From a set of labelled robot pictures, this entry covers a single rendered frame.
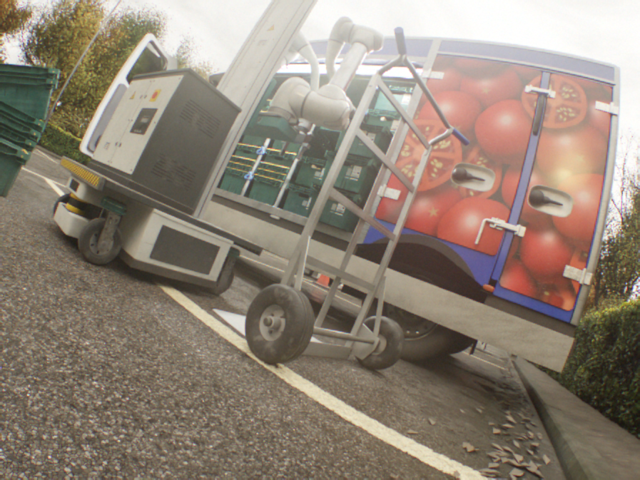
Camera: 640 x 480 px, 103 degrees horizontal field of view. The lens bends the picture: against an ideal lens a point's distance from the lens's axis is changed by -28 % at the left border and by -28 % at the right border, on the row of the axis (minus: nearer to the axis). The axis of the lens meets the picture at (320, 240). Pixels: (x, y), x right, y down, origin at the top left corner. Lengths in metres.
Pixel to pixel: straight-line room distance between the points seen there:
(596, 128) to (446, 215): 1.21
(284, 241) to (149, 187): 1.53
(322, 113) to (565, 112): 1.66
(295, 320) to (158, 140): 0.84
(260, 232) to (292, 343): 1.95
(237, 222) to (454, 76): 2.14
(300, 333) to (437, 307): 1.29
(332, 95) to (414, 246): 1.07
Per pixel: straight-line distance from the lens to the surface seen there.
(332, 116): 1.77
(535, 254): 2.20
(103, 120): 4.66
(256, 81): 1.87
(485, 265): 2.18
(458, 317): 2.16
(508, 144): 2.47
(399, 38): 1.37
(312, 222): 1.21
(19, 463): 0.47
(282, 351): 1.05
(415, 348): 2.31
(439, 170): 2.43
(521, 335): 2.14
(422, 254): 2.25
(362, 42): 2.13
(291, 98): 1.82
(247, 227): 3.01
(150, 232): 1.39
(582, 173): 2.42
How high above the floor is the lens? 0.34
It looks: 4 degrees up
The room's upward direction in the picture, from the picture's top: 23 degrees clockwise
